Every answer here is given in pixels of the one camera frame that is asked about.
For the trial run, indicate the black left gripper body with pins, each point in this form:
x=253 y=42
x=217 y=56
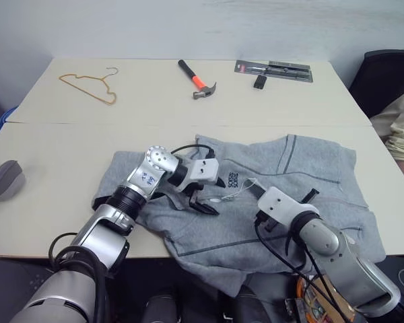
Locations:
x=192 y=193

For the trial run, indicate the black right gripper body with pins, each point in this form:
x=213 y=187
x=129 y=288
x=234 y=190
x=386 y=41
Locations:
x=271 y=224

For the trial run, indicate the grey zip jacket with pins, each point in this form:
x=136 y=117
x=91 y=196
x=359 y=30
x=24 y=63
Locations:
x=222 y=232

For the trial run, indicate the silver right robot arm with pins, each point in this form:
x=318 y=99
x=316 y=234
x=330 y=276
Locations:
x=325 y=239

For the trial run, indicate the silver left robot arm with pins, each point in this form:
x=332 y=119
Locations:
x=97 y=239

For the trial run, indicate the black orange claw hammer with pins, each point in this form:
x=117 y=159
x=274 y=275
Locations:
x=197 y=80

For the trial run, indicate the small black box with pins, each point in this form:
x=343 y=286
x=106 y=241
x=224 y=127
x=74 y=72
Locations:
x=260 y=82

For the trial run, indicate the dark rounded shape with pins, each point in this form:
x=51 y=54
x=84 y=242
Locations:
x=160 y=307

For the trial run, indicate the person in cream clothes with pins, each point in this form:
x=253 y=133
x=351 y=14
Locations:
x=402 y=131

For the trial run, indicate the packaged tool blister card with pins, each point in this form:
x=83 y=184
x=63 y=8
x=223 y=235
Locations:
x=276 y=70

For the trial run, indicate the black office chair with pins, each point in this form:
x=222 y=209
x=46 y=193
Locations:
x=384 y=77

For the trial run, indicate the grey soft padded object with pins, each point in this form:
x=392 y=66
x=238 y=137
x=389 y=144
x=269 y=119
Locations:
x=6 y=181

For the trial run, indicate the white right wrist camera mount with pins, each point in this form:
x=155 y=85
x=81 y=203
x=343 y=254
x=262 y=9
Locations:
x=276 y=203

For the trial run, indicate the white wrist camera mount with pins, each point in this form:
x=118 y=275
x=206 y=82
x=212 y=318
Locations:
x=276 y=203
x=202 y=170

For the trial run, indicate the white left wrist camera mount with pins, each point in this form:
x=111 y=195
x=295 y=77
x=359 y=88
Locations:
x=202 y=170

